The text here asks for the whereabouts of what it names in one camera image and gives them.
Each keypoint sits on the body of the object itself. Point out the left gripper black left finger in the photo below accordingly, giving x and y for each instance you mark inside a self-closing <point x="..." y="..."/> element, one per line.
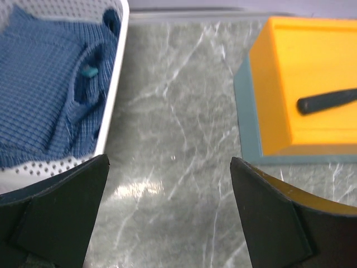
<point x="54" y="218"/>

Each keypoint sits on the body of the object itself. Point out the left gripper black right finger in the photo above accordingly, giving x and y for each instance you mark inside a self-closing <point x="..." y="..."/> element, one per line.
<point x="285" y="226"/>

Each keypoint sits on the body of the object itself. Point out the small black hammer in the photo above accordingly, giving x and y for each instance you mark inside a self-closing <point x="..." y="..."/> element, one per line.
<point x="322" y="102"/>

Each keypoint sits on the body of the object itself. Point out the orange grey drawer box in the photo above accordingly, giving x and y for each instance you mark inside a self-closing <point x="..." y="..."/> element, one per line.
<point x="292" y="58"/>

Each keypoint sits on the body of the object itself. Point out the white plastic basket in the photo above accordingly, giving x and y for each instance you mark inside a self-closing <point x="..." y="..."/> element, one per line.
<point x="87" y="11"/>

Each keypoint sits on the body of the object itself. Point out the blue cloth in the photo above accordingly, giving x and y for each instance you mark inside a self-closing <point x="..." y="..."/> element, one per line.
<point x="55" y="77"/>

